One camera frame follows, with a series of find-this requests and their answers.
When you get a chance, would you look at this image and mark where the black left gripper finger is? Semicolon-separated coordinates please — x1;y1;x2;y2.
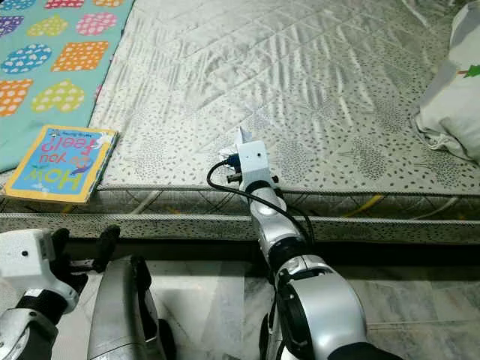
94;224;121;275
51;227;72;263

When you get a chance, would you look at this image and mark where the white paper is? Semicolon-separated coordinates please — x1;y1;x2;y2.
220;126;252;158

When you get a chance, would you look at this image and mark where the blue yellow children's book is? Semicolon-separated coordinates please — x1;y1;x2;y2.
4;124;119;205

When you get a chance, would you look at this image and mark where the white pillow with green print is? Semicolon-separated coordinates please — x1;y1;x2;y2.
412;0;480;166

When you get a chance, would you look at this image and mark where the silver robot left leg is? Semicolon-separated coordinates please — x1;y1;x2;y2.
86;255;177;360

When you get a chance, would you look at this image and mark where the silver robot leg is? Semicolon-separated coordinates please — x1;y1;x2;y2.
86;255;177;360
259;296;293;360

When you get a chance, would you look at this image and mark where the teal blanket with colourful shapes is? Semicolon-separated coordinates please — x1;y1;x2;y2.
0;0;136;173

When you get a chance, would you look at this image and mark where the silver robot right leg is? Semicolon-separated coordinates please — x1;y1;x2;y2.
259;296;293;360

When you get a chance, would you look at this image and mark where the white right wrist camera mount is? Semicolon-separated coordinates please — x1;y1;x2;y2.
238;140;275;188

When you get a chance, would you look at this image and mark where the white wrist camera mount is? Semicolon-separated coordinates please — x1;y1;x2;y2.
238;140;275;188
0;229;55;290

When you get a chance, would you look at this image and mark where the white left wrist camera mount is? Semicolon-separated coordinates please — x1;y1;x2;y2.
0;229;55;290

